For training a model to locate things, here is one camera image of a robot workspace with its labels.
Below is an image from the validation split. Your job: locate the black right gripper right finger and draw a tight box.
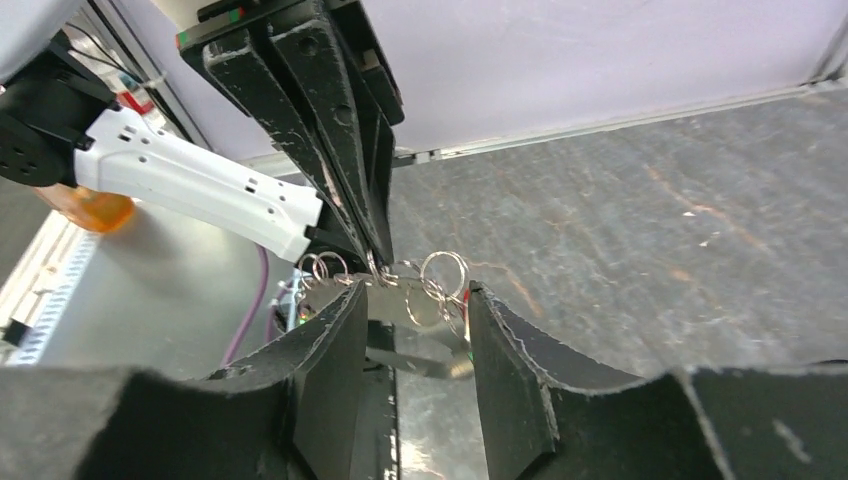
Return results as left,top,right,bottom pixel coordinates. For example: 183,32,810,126
467,281,847,479

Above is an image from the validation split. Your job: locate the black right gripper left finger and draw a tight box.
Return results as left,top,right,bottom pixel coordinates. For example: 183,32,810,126
1,283,368,479

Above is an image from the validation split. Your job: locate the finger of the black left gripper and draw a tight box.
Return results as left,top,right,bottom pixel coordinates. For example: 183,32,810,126
178,26,367,261
264,1,405,265

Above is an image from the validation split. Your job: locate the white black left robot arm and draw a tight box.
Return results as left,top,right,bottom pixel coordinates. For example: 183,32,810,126
1,1,404,269

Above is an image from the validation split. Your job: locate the chain of silver keyrings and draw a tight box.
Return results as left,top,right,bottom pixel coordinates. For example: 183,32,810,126
296,250,473,352

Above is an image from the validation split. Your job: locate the orange translucent object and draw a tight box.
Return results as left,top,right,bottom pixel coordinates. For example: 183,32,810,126
34,184,135,234

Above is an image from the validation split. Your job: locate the white toothed cable duct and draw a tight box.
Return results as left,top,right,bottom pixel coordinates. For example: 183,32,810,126
1,212,100,366

